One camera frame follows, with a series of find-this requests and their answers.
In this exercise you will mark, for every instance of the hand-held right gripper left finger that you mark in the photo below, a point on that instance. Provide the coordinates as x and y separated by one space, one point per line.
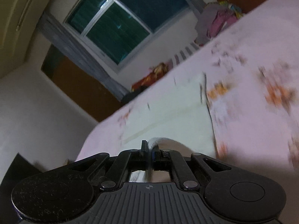
144 147

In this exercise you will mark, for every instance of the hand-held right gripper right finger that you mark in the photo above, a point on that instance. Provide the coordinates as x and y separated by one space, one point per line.
156 154

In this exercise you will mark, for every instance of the grey striped pillow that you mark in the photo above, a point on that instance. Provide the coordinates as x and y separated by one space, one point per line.
186 51

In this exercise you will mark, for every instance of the white knit sweater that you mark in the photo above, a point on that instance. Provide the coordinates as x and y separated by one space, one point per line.
177 116

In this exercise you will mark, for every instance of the pink floral bedsheet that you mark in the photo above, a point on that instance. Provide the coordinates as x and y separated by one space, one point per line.
257 58

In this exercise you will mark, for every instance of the pile of folded clothes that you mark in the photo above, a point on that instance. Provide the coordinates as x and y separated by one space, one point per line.
217 21

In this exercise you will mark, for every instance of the sliding glass window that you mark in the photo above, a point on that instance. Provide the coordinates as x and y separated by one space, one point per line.
121 21

